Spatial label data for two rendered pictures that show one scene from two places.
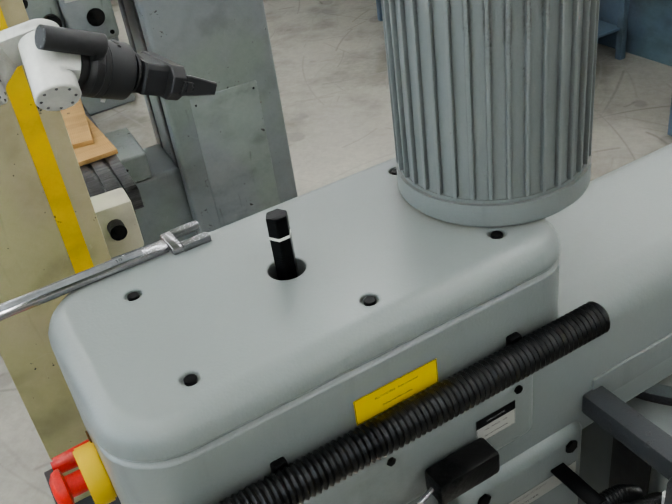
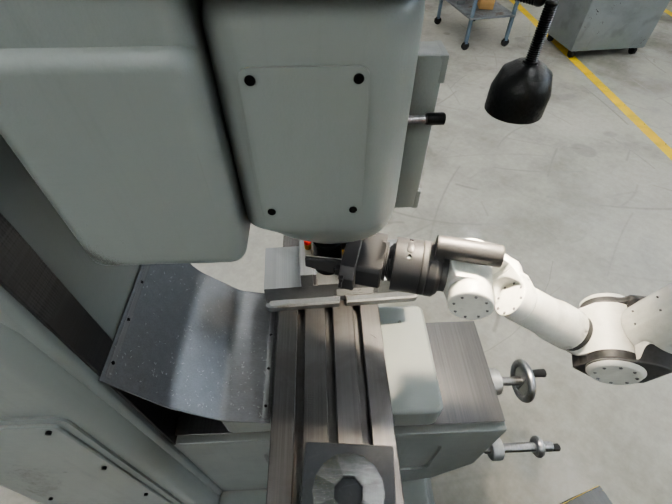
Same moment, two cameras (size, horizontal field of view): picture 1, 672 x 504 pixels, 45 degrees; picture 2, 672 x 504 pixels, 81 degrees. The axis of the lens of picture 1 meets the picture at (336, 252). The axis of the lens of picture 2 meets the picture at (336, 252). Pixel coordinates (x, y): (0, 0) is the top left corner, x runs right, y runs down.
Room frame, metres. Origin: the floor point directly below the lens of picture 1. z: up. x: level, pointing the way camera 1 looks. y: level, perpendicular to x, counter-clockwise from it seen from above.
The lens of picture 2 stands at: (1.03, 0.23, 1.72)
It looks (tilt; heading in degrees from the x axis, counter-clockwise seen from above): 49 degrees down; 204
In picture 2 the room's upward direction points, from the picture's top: straight up
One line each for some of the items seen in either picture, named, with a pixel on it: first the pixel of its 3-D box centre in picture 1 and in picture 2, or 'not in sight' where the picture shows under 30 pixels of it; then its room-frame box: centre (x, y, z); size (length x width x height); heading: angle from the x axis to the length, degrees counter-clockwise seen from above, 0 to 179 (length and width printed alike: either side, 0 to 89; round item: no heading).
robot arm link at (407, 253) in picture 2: not in sight; (381, 261); (0.62, 0.14, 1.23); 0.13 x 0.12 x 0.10; 11
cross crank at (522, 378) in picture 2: not in sight; (510, 381); (0.42, 0.50, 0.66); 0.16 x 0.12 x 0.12; 116
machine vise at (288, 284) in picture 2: not in sight; (340, 266); (0.50, 0.01, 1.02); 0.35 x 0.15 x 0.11; 119
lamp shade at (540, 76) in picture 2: not in sight; (521, 86); (0.50, 0.25, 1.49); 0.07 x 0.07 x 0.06
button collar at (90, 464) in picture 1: (94, 474); not in sight; (0.54, 0.26, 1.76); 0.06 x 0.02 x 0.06; 26
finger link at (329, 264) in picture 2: not in sight; (323, 265); (0.67, 0.06, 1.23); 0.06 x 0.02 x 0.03; 101
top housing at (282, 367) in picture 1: (312, 326); not in sight; (0.64, 0.04, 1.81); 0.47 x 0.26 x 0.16; 116
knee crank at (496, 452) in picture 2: not in sight; (523, 447); (0.53, 0.59, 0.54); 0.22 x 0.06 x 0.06; 116
